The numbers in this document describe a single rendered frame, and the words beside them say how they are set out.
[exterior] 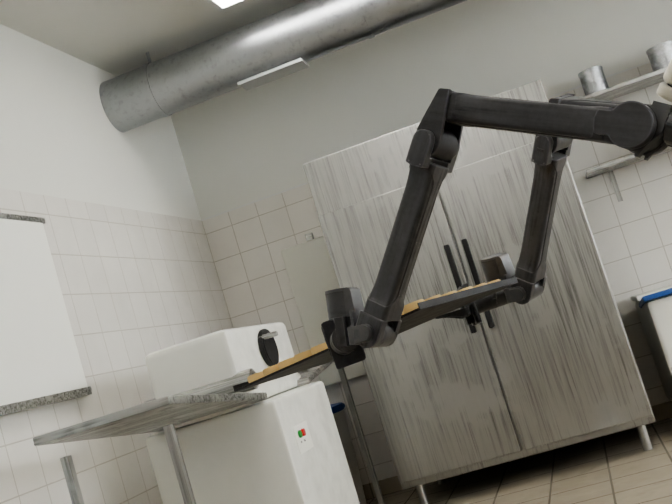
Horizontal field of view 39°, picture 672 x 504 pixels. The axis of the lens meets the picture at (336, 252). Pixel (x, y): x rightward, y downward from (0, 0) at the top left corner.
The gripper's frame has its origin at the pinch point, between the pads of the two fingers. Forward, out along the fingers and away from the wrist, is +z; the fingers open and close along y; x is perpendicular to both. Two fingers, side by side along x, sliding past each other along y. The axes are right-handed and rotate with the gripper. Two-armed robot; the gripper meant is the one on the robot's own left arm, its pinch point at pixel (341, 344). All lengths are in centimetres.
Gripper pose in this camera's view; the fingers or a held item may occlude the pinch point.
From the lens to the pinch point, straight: 206.0
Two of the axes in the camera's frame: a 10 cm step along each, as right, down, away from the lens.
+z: -0.4, 1.6, 9.9
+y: 3.4, 9.3, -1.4
